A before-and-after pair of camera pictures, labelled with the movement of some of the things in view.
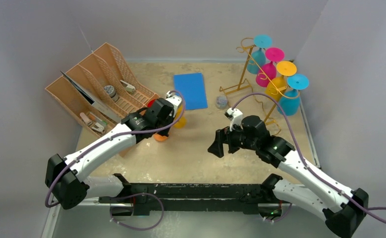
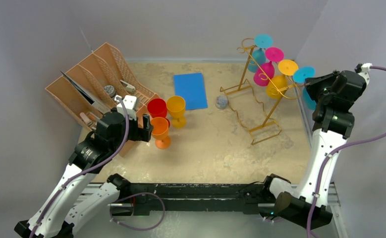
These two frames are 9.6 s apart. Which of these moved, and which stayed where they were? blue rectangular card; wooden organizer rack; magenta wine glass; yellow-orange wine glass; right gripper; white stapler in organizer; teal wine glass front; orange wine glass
Moved: orange wine glass; right gripper; teal wine glass front
Stayed: white stapler in organizer; wooden organizer rack; yellow-orange wine glass; blue rectangular card; magenta wine glass
